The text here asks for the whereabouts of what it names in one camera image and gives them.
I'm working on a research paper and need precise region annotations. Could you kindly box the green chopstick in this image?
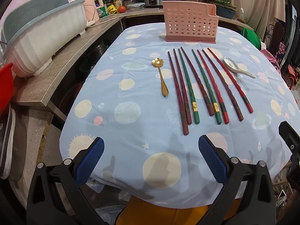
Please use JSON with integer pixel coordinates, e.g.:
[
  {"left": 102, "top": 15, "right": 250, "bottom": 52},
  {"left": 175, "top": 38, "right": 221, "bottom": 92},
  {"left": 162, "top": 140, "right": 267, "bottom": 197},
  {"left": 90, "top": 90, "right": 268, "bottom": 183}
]
[
  {"left": 178, "top": 49, "right": 200, "bottom": 124},
  {"left": 191, "top": 49, "right": 222, "bottom": 125}
]

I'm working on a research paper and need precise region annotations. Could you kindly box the dark red chopstick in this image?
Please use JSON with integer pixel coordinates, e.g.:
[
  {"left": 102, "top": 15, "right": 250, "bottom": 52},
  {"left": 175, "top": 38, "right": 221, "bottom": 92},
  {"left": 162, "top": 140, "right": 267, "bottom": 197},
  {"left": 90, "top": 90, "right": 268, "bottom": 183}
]
[
  {"left": 167, "top": 52, "right": 189, "bottom": 136},
  {"left": 181, "top": 47, "right": 215, "bottom": 116},
  {"left": 202, "top": 49, "right": 244, "bottom": 121},
  {"left": 173, "top": 49, "right": 192, "bottom": 125}
]

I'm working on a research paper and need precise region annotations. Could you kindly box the white ceramic soup spoon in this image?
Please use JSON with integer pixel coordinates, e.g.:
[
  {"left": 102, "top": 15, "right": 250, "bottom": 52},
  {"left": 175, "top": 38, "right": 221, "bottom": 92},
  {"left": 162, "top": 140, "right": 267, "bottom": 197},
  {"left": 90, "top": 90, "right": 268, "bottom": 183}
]
[{"left": 223, "top": 57, "right": 256, "bottom": 78}]

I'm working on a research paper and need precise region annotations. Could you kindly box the gold flower spoon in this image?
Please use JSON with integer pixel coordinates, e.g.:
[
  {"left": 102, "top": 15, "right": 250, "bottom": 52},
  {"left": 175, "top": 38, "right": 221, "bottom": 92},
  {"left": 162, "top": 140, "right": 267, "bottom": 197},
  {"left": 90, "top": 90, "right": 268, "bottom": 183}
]
[{"left": 151, "top": 57, "right": 169, "bottom": 97}]

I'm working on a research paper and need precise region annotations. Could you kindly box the back kitchen counter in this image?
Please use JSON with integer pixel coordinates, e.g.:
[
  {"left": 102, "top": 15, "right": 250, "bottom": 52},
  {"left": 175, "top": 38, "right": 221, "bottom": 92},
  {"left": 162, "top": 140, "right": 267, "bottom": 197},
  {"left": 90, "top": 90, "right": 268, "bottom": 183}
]
[{"left": 98, "top": 8, "right": 254, "bottom": 31}]

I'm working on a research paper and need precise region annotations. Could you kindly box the blue planet-print tablecloth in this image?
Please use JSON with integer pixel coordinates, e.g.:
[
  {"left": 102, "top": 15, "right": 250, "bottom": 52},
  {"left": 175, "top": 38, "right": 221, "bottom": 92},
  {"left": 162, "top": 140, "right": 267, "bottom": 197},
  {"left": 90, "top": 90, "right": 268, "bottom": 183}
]
[{"left": 59, "top": 23, "right": 299, "bottom": 208}]

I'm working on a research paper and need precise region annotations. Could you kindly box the green bag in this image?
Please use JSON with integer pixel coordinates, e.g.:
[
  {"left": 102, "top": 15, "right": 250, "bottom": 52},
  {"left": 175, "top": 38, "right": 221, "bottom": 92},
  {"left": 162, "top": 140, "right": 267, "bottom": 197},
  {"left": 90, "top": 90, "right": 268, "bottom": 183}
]
[{"left": 241, "top": 27, "right": 261, "bottom": 50}]

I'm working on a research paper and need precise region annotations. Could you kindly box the red plastic basin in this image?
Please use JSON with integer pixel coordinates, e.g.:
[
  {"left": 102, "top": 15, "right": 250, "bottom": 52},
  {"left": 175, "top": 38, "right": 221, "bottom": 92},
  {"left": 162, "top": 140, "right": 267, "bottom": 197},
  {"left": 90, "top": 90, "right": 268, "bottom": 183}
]
[{"left": 0, "top": 62, "right": 14, "bottom": 115}]

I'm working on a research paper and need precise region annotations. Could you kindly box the beige hanging curtain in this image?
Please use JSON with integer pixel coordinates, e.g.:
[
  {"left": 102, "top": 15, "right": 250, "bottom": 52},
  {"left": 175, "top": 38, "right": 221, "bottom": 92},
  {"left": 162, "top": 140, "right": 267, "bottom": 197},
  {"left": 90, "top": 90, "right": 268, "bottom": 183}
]
[{"left": 230, "top": 0, "right": 285, "bottom": 38}]

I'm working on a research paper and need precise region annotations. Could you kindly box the pink perforated utensil holder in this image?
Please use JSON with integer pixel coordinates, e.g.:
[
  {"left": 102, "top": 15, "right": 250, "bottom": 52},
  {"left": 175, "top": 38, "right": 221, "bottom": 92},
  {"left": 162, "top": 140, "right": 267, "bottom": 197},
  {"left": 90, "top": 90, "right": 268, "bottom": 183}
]
[{"left": 163, "top": 1, "right": 219, "bottom": 44}]

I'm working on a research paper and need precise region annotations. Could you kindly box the blue basin with vegetables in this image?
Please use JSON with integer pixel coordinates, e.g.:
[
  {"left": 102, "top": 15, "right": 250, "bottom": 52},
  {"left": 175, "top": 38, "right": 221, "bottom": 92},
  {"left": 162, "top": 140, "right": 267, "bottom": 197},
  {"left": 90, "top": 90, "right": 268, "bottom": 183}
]
[{"left": 208, "top": 0, "right": 236, "bottom": 19}]

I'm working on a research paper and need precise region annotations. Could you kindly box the white dish drainer box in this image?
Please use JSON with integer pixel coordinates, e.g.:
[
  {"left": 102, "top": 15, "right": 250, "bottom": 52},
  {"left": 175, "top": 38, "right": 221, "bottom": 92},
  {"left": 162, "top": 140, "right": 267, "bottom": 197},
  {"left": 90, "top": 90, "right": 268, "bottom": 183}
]
[{"left": 4, "top": 0, "right": 87, "bottom": 78}]

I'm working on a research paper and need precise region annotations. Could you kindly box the red tomato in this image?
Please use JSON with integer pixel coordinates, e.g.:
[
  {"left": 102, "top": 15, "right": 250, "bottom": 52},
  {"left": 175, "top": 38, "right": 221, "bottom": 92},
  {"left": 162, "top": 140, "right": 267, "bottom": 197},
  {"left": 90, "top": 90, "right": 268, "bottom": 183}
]
[{"left": 118, "top": 6, "right": 126, "bottom": 13}]

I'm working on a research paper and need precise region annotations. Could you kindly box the pink electric kettle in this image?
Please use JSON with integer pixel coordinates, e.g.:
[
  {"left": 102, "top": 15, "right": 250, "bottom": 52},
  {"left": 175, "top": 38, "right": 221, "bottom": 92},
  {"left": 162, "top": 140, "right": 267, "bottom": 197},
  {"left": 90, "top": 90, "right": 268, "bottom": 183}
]
[{"left": 84, "top": 0, "right": 104, "bottom": 21}]

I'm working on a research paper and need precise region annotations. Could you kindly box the clear food storage container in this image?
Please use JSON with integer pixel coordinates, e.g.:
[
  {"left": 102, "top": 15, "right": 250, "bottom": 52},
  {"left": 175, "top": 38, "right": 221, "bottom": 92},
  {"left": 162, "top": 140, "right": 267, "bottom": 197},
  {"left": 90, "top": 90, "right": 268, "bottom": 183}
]
[{"left": 128, "top": 3, "right": 145, "bottom": 12}]

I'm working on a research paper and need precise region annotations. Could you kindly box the oil bottle yellow label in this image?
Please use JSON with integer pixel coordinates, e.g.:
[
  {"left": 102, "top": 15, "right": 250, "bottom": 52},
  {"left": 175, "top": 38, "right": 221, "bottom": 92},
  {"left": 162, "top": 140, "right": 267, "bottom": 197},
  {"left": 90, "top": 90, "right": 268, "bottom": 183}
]
[{"left": 113, "top": 0, "right": 122, "bottom": 10}]

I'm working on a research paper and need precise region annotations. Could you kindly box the grey-blue dish drainer lid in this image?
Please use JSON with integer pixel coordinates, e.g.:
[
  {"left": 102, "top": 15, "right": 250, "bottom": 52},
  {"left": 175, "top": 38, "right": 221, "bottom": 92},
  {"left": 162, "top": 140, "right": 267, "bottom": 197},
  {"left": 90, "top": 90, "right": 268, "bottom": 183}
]
[{"left": 1, "top": 0, "right": 68, "bottom": 45}]

